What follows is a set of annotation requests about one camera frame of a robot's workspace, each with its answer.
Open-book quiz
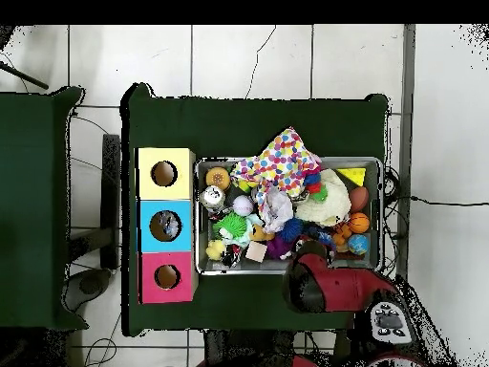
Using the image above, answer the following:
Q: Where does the small orange basketball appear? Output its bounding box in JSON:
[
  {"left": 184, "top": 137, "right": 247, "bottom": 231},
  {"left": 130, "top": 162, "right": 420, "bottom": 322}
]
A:
[{"left": 347, "top": 212, "right": 372, "bottom": 236}]

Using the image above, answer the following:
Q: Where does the wooden box with three holes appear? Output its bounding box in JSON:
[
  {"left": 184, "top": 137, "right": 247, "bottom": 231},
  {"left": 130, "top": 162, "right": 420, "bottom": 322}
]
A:
[{"left": 136, "top": 146, "right": 199, "bottom": 305}]

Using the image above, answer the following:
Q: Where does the polka dot cloth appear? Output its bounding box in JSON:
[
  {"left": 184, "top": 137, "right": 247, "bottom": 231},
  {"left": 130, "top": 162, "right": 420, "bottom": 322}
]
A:
[{"left": 231, "top": 125, "right": 324, "bottom": 199}]

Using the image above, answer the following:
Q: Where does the black panel stand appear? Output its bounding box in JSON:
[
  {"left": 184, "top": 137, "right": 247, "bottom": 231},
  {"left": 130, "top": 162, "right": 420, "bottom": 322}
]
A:
[{"left": 101, "top": 133, "right": 122, "bottom": 270}]

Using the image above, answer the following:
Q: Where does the blue spiky rubber ball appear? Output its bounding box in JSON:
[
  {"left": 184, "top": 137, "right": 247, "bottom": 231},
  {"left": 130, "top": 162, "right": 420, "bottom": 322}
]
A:
[
  {"left": 279, "top": 217, "right": 305, "bottom": 244},
  {"left": 301, "top": 221, "right": 335, "bottom": 248}
]

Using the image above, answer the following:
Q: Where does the orange ball with cream dots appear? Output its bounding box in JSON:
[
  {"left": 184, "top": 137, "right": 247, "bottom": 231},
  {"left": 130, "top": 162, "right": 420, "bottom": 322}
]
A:
[{"left": 205, "top": 166, "right": 232, "bottom": 192}]

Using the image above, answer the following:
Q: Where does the multicoloured spiky caterpillar toy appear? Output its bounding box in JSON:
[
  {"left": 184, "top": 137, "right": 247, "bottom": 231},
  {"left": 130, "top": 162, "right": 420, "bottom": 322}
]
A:
[{"left": 303, "top": 171, "right": 330, "bottom": 204}]

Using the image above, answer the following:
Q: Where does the dark green table cloth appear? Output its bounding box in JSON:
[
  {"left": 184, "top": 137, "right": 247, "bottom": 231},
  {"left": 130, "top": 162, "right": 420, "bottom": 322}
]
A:
[
  {"left": 121, "top": 82, "right": 390, "bottom": 337},
  {"left": 0, "top": 83, "right": 87, "bottom": 332}
]

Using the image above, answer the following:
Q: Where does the grey stand base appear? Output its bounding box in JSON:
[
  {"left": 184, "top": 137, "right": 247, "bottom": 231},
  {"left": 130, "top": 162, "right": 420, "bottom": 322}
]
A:
[{"left": 64, "top": 267, "right": 115, "bottom": 313}]

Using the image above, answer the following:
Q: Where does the black cable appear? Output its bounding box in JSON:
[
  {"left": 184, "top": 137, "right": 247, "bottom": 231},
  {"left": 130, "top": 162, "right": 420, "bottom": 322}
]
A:
[{"left": 408, "top": 194, "right": 489, "bottom": 207}]

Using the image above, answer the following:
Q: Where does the green spiky rubber ball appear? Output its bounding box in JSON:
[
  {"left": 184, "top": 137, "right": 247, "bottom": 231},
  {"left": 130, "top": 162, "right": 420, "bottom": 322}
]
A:
[{"left": 214, "top": 212, "right": 249, "bottom": 241}]

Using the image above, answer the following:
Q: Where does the shallow clear mesh bin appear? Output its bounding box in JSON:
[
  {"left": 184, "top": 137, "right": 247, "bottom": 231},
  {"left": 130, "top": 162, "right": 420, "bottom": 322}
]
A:
[{"left": 194, "top": 156, "right": 384, "bottom": 275}]

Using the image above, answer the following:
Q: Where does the crushed silver drink can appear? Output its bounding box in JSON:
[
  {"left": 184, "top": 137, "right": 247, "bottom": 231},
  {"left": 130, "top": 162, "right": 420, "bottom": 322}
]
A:
[{"left": 200, "top": 185, "right": 227, "bottom": 211}]

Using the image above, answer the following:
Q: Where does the cream knitted cloth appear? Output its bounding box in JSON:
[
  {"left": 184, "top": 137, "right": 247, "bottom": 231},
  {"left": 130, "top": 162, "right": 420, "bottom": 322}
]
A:
[{"left": 294, "top": 167, "right": 354, "bottom": 227}]

